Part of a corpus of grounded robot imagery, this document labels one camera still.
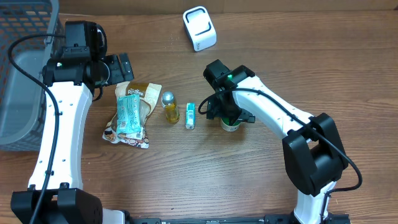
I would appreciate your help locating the dark grey plastic basket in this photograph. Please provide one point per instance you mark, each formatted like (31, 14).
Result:
(22, 100)

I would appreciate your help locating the small teal white box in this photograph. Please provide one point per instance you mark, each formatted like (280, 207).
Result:
(190, 116)

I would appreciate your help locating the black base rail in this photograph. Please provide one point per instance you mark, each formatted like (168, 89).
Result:
(211, 221)

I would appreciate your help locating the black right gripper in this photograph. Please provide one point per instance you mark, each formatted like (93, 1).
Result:
(217, 110)

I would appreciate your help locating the teal wipes packet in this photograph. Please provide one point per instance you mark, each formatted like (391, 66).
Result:
(128, 121)

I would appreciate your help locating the brown white snack bag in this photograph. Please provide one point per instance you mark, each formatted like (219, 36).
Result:
(149, 95)

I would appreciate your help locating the green lid white jar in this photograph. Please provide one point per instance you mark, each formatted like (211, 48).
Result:
(229, 127)

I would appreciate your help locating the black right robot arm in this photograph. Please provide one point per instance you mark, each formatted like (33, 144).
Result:
(314, 155)

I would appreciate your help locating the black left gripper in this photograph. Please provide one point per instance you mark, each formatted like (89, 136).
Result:
(118, 76)

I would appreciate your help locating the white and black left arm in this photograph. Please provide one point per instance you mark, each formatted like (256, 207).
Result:
(55, 190)

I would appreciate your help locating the yellow oil bottle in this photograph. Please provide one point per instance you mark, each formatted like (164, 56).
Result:
(170, 106)

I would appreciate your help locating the white barcode scanner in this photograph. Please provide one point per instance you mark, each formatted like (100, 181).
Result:
(199, 28)

